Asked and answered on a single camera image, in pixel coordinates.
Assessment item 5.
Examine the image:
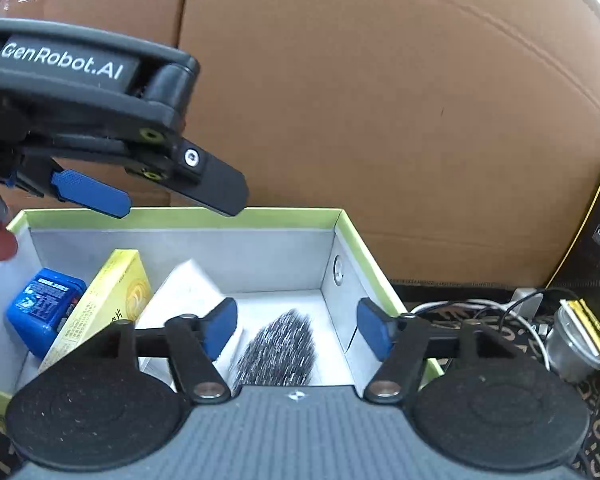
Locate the light green cardboard box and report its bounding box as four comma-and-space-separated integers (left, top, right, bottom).
0, 206, 446, 431

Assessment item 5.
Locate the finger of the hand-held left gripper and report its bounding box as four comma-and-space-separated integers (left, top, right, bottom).
10, 147, 132, 219
124, 137, 250, 219

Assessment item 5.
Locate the white cable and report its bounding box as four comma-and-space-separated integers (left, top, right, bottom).
410, 299, 556, 372

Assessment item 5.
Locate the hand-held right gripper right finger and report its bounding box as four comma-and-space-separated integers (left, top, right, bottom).
356, 297, 518, 403

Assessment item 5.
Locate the metal cup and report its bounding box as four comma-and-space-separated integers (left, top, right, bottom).
547, 302, 600, 386

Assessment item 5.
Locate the yellow printed strap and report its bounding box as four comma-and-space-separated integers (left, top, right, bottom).
560, 299, 600, 391

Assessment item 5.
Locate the steel wool scrubber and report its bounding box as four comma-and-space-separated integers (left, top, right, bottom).
228, 308, 318, 396

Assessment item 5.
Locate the bright blue packet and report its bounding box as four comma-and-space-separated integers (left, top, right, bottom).
5, 267, 88, 346

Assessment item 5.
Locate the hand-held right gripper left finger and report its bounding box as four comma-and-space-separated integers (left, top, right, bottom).
87, 297, 239, 405

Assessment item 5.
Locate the yellow carton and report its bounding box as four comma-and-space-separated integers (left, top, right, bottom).
37, 249, 153, 373

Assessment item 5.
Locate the brown cardboard barrier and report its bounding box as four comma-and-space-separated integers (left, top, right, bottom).
0, 0, 600, 288

